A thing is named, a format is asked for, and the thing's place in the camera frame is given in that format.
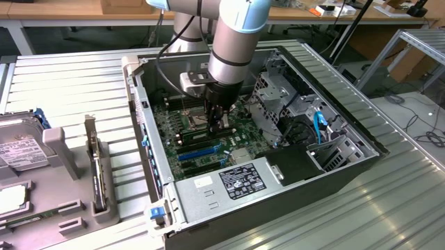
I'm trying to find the silver disk bay cage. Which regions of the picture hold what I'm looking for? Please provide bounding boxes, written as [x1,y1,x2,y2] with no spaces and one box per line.
[250,70,314,143]

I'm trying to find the small orange white box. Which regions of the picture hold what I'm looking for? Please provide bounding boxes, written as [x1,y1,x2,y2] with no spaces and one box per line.
[307,4,335,17]

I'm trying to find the black plastic fan shroud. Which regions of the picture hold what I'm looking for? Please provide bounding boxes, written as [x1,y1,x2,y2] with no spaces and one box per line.
[263,144,326,187]

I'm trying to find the aluminium frame rack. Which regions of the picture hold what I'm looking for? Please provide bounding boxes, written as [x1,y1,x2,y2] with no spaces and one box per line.
[354,28,445,96]

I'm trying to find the silver hard disk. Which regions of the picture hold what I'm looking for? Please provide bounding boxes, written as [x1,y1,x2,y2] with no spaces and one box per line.
[0,111,49,171]

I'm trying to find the blue case latch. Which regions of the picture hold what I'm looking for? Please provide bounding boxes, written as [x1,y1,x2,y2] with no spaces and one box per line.
[147,206,164,220]

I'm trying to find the silver chipset heatsink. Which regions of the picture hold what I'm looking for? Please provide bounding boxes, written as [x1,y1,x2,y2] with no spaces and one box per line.
[230,149,251,164]

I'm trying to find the green graphics card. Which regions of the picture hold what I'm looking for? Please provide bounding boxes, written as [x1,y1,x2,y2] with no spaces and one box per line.
[84,114,109,209]

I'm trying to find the grey parts rack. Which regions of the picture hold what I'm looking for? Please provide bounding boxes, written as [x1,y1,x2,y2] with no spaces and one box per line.
[0,126,121,250]

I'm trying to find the black power wire bundle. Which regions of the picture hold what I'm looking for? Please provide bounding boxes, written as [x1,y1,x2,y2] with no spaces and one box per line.
[279,117,315,146]

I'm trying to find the black open PC case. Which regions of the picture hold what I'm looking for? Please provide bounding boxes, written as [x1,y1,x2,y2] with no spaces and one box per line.
[120,45,389,250]

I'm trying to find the black tripod pole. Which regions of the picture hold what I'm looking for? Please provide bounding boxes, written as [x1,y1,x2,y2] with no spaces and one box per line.
[327,0,374,63]

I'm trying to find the wooden desk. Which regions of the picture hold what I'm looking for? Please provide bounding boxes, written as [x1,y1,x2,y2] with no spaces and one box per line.
[0,0,176,56]
[267,5,437,27]

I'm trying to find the blue SATA wire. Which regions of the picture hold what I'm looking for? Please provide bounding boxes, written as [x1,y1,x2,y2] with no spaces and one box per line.
[314,111,329,144]

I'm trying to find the CPU socket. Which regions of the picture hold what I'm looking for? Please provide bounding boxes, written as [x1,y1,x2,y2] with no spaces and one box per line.
[186,110,212,130]

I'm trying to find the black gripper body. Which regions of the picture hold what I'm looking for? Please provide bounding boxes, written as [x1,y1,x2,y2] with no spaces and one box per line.
[203,80,246,110]

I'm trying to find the black round device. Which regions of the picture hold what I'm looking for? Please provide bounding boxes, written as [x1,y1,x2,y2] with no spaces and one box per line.
[405,0,429,18]

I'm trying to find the brown cardboard piece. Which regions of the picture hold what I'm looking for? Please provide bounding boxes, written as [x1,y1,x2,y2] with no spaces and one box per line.
[373,0,413,18]

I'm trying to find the dark grey box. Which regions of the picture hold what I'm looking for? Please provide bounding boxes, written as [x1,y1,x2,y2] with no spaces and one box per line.
[335,62,373,84]

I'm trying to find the grey hanging cable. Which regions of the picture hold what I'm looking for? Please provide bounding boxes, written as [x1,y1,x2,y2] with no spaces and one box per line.
[148,7,164,48]

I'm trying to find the grey coiled cable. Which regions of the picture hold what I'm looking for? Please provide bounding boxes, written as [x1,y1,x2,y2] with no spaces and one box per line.
[383,91,406,105]

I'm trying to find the black RAM slot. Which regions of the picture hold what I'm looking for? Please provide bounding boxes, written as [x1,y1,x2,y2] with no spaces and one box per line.
[167,100,207,108]
[167,97,206,105]
[166,95,206,103]
[168,103,208,110]

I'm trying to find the silver CPU chip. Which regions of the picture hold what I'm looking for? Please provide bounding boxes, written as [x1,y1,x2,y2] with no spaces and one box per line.
[0,186,28,214]

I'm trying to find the large brown cardboard box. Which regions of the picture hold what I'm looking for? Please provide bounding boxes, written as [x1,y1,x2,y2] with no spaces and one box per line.
[347,24,440,82]

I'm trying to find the long black expansion slot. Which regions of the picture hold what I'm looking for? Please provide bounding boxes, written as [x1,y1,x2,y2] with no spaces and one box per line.
[175,142,223,156]
[183,167,224,180]
[182,160,223,174]

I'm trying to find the green RAM stick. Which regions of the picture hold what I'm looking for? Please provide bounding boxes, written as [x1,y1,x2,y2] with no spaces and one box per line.
[0,210,57,228]
[179,127,234,146]

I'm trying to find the blue disk bracket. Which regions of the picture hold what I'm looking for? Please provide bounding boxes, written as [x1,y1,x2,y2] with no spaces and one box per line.
[32,108,52,130]

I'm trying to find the green motherboard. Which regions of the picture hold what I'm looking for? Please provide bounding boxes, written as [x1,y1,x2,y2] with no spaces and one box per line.
[151,96,275,182]

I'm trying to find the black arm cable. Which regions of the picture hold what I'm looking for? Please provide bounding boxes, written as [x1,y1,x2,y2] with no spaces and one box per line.
[155,0,210,103]

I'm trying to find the silver power supply unit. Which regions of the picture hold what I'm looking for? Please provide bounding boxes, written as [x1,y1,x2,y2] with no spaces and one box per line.
[174,159,284,223]

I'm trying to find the black floor cable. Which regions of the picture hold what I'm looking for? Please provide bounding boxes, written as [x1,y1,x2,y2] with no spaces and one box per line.
[402,97,445,148]

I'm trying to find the blue expansion slot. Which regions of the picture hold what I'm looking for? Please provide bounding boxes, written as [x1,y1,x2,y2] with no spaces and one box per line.
[178,147,224,161]

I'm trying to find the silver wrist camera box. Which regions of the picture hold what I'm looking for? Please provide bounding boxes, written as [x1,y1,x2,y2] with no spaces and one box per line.
[179,70,211,96]

